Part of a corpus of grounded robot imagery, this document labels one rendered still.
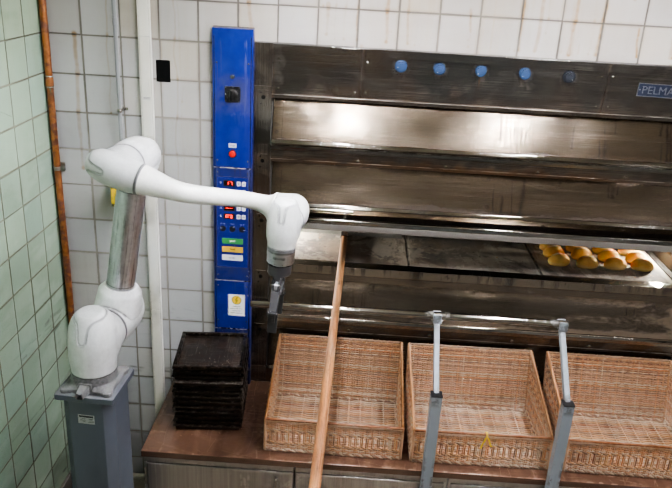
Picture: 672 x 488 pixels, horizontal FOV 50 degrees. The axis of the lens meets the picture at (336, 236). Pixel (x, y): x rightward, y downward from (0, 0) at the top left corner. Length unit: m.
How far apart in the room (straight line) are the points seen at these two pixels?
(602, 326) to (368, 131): 1.34
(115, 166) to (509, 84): 1.53
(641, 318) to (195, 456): 1.97
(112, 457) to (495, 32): 2.09
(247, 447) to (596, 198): 1.74
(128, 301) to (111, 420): 0.41
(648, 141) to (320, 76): 1.33
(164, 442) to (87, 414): 0.50
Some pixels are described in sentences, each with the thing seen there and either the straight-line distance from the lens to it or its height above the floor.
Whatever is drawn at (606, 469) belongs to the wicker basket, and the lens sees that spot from 3.16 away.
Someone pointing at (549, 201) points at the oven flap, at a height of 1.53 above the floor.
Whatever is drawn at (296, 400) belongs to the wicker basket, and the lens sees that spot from 3.27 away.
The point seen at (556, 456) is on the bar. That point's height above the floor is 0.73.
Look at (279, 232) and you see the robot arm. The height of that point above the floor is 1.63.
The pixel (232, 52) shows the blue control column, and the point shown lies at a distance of 2.89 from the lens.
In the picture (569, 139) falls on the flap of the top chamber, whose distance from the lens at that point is 3.04.
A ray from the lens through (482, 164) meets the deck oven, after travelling 3.00.
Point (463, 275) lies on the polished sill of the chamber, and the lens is 3.15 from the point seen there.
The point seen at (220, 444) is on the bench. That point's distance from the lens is 3.04.
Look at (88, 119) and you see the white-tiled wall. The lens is 3.12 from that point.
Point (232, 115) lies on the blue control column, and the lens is 2.93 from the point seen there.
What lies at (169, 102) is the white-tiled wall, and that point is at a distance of 3.00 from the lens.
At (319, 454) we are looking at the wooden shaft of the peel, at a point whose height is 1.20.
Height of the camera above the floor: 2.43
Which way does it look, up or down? 21 degrees down
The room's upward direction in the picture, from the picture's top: 3 degrees clockwise
